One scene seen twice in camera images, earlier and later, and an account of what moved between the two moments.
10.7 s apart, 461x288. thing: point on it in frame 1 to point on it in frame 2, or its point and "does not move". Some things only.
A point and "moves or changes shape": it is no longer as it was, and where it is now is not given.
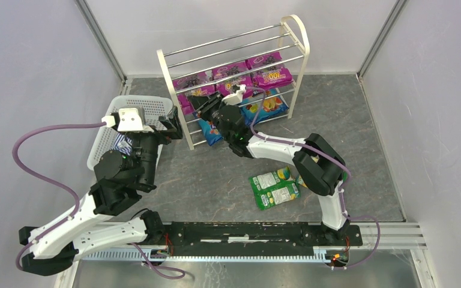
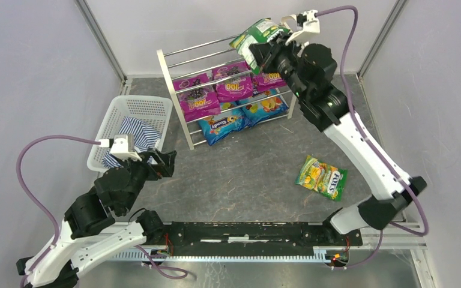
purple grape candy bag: [186, 106] moves or changes shape
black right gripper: [209, 107] to [266, 56]
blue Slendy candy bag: [269, 107] does not move
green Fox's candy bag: [274, 187] to [261, 31]
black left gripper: [166, 129] to [158, 164]
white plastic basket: [153, 107] does not move
